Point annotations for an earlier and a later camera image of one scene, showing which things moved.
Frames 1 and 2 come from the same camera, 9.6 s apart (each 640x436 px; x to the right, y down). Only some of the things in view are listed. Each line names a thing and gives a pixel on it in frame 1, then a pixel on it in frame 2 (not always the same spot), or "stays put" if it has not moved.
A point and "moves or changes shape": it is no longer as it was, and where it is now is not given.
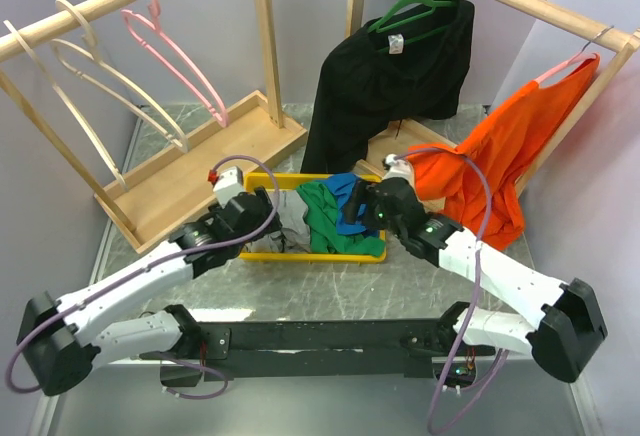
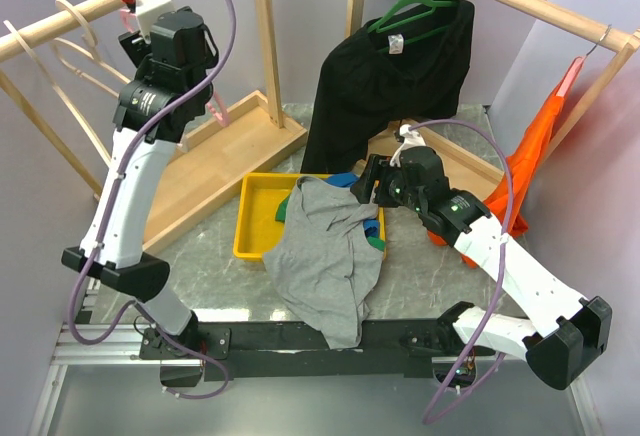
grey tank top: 294,235 moves or changes shape
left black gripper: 267,214 to 139,51
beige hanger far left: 66,102 stays put
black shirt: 405,66 stays put
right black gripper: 362,192 to 373,170
